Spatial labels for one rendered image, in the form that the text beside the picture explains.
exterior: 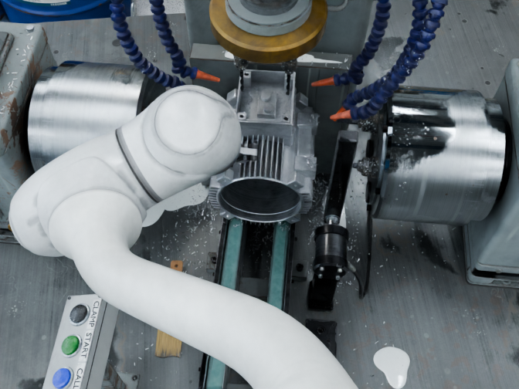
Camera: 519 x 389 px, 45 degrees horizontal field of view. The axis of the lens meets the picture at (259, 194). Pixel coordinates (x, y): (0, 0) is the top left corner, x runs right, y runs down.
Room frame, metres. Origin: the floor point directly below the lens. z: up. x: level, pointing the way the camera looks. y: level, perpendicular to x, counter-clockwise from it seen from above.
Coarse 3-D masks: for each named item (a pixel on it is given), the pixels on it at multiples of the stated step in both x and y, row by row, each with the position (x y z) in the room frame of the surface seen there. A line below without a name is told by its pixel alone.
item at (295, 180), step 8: (232, 96) 0.77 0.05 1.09; (296, 96) 0.77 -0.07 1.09; (304, 96) 0.77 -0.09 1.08; (232, 104) 0.77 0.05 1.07; (296, 104) 0.76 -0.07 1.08; (304, 104) 0.76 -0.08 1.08; (216, 176) 0.60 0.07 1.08; (224, 176) 0.59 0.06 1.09; (232, 176) 0.60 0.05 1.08; (288, 176) 0.60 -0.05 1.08; (296, 176) 0.59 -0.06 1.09; (224, 184) 0.59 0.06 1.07; (288, 184) 0.58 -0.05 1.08; (296, 184) 0.58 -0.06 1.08; (224, 216) 0.59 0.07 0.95; (232, 216) 0.59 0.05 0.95; (296, 216) 0.58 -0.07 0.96
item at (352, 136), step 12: (348, 132) 0.56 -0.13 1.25; (336, 144) 0.56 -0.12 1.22; (348, 144) 0.55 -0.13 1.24; (336, 156) 0.55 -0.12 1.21; (348, 156) 0.55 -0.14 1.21; (336, 168) 0.55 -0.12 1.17; (348, 168) 0.55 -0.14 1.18; (336, 180) 0.55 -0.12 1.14; (348, 180) 0.55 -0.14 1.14; (336, 192) 0.55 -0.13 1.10; (336, 204) 0.55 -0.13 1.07; (324, 216) 0.55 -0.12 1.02; (336, 216) 0.55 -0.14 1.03
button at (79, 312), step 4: (76, 308) 0.36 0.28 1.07; (80, 308) 0.36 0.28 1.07; (84, 308) 0.36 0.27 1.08; (72, 312) 0.35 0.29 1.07; (76, 312) 0.35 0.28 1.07; (80, 312) 0.35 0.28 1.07; (84, 312) 0.35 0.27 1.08; (72, 316) 0.34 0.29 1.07; (76, 316) 0.34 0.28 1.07; (80, 316) 0.34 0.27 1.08; (84, 316) 0.34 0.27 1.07; (72, 320) 0.34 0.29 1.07; (76, 320) 0.34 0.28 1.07; (80, 320) 0.34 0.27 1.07
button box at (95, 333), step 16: (80, 304) 0.36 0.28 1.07; (96, 304) 0.36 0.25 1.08; (64, 320) 0.34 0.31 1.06; (96, 320) 0.33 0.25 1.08; (112, 320) 0.35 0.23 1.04; (64, 336) 0.32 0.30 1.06; (80, 336) 0.31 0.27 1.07; (96, 336) 0.31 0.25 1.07; (112, 336) 0.33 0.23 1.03; (80, 352) 0.29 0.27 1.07; (96, 352) 0.29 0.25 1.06; (48, 368) 0.27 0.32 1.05; (80, 368) 0.26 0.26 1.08; (96, 368) 0.27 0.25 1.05; (48, 384) 0.24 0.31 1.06; (80, 384) 0.24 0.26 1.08; (96, 384) 0.25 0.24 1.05
